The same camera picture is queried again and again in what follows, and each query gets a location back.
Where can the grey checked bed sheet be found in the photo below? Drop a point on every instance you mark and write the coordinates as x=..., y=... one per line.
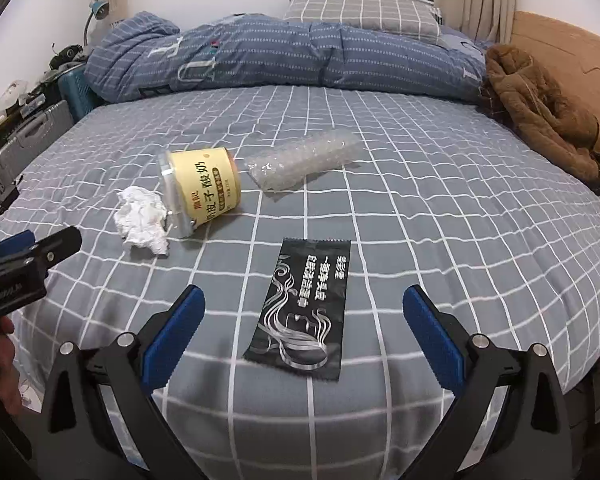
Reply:
x=430, y=210

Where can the black sachet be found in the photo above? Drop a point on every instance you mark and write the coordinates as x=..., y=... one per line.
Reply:
x=300, y=310

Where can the teal suitcase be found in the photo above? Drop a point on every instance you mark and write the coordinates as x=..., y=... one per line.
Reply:
x=77, y=95

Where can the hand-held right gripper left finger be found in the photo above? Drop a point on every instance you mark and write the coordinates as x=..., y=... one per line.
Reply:
x=175, y=337

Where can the brown fleece coat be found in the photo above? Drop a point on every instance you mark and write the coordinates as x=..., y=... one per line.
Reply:
x=530, y=95

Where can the yellow label yogurt cup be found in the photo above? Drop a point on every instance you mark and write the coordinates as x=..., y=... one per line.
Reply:
x=205, y=180

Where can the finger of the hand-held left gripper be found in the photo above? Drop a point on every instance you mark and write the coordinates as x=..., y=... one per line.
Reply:
x=60, y=245
x=12, y=246

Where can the white plastic item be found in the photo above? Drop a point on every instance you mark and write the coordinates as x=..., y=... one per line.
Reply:
x=10, y=97

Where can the crumpled white tissue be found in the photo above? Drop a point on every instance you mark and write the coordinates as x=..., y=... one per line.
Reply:
x=140, y=220

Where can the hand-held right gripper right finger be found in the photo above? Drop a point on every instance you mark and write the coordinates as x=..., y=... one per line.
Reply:
x=432, y=337

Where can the grey checked pillow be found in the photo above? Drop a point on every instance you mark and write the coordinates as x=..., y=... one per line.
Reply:
x=360, y=10

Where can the blue desk lamp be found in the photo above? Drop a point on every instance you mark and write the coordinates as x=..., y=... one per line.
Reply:
x=100, y=8

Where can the clear bubble wrap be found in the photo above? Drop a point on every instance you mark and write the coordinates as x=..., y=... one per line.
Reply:
x=300, y=160

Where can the blue-grey patterned duvet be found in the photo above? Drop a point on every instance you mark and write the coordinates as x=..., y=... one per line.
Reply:
x=280, y=55

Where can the person's left hand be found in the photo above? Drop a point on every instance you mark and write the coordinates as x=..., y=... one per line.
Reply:
x=2, y=365

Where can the grey suitcase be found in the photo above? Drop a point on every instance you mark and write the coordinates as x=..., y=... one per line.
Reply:
x=30, y=135

